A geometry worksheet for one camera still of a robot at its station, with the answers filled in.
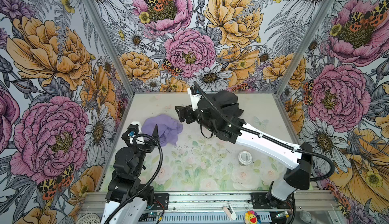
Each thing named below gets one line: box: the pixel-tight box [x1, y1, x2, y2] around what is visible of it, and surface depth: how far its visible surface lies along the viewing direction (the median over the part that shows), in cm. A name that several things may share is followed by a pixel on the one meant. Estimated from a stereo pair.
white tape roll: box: [238, 151, 253, 166], surface depth 83 cm
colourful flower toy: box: [244, 209, 262, 224], surface depth 70 cm
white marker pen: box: [223, 202, 237, 221], surface depth 71 cm
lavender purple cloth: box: [141, 114, 184, 147], surface depth 96 cm
